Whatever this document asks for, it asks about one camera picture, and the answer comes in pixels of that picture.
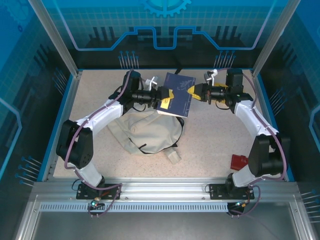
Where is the dark blue book yellow label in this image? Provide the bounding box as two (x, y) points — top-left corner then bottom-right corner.
(156, 72), (197, 118)

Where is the beige canvas backpack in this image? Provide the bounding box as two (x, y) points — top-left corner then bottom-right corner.
(106, 68), (186, 165)

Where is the red wallet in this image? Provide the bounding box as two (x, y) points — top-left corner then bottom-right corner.
(231, 154), (250, 173)

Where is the steel lower shelf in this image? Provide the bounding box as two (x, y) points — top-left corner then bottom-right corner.
(14, 194), (312, 240)

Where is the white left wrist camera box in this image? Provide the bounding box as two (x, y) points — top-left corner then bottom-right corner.
(144, 75), (160, 91)

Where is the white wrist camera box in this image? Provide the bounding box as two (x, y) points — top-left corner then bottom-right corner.
(144, 75), (160, 91)
(203, 69), (219, 86)

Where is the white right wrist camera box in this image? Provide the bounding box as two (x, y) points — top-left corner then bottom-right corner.
(203, 69), (219, 86)

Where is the blue and aluminium side rail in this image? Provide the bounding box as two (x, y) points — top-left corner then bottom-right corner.
(37, 71), (83, 182)
(249, 69), (296, 182)

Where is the aluminium enclosure post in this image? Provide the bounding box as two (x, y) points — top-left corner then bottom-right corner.
(251, 0), (302, 78)
(26, 0), (83, 78)

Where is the aluminium frame rail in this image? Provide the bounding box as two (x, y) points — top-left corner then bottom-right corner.
(32, 176), (301, 204)

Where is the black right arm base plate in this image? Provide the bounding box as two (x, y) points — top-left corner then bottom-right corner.
(208, 183), (255, 200)

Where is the slotted grey cable duct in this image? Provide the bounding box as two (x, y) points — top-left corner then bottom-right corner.
(39, 202), (230, 213)

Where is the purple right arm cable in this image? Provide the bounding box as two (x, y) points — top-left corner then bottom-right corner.
(214, 67), (288, 219)

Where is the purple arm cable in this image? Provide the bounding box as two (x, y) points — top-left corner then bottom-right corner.
(214, 67), (288, 219)
(64, 69), (133, 220)

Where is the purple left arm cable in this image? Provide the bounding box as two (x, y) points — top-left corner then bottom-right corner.
(64, 69), (133, 220)

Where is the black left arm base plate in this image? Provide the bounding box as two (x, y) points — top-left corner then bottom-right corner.
(76, 183), (123, 200)

